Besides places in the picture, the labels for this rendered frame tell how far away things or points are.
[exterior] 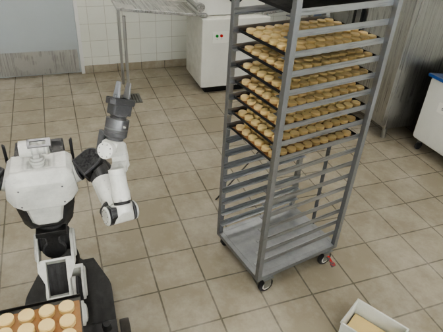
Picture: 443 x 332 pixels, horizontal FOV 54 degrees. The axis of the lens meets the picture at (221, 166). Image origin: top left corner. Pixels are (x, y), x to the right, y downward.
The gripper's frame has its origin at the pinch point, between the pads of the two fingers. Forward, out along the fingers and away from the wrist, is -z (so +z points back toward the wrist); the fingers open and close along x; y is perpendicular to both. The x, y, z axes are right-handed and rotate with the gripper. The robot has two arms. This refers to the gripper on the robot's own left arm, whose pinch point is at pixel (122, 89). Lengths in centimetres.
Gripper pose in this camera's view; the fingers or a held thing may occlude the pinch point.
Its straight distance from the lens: 171.6
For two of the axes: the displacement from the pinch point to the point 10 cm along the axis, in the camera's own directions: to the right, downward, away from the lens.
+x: -6.2, 0.2, -7.9
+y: -7.6, -2.8, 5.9
